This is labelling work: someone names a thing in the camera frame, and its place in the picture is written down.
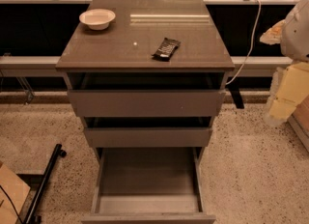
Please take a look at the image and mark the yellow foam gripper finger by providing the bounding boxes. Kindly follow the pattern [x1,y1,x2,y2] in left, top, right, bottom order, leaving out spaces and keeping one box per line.
[260,20,285,45]
[266,62,309,126]

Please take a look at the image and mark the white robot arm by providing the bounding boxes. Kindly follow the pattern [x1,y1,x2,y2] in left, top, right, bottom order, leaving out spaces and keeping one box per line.
[260,0,309,126]

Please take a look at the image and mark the grey drawer cabinet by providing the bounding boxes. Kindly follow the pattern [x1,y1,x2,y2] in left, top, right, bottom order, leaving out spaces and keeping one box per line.
[55,0,236,158]

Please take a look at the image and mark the grey middle drawer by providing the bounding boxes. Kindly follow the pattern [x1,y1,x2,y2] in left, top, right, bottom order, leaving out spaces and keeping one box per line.
[84,117,212,148]

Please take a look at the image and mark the grey drawer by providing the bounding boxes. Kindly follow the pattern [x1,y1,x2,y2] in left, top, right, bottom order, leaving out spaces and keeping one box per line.
[84,117,212,148]
[66,72,227,118]
[81,148,215,224]

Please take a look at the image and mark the grey bottom drawer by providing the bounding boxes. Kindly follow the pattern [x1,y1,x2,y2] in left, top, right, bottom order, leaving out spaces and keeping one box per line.
[81,148,215,224]

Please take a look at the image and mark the grey top drawer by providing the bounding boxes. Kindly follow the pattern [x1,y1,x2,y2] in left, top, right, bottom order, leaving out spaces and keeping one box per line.
[66,72,227,118]

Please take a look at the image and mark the cardboard box right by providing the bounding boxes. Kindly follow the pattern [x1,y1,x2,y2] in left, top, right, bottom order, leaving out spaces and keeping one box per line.
[288,96,309,153]

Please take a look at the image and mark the cardboard box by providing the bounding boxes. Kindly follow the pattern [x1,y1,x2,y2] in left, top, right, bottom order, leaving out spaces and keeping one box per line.
[0,162,30,224]
[288,96,309,153]

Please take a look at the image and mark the white bowl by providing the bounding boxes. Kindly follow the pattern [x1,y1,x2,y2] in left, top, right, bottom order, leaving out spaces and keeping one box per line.
[79,9,116,31]

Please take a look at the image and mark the metal railing beam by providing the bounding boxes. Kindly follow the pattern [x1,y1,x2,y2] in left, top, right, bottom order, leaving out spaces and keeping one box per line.
[0,56,292,77]

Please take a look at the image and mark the black metal stand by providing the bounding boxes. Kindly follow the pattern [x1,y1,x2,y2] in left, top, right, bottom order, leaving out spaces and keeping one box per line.
[17,144,67,224]

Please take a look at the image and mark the cardboard box left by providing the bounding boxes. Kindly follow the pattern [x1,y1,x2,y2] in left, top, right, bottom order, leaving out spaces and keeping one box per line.
[0,162,30,224]

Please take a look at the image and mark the white cable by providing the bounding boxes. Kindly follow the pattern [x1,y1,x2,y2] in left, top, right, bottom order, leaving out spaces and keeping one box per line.
[225,0,263,86]

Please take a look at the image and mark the black bracket under rail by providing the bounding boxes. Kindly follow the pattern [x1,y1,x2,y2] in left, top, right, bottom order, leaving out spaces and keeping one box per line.
[227,79,244,109]

